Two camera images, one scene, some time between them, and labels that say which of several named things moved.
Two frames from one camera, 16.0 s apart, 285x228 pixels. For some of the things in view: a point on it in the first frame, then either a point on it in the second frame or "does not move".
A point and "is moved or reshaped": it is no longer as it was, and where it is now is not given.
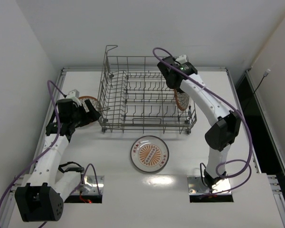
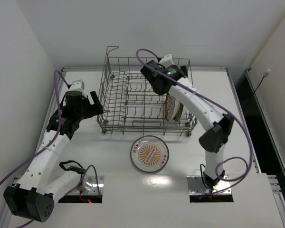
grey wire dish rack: x=134 y=98 does not move
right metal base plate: x=196 y=186 does not move
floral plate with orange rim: x=94 y=101 is moved or reshaped
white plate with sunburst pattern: x=149 y=154 does not move
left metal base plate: x=89 y=185 does not move
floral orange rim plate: x=183 y=99 is moved or reshaped
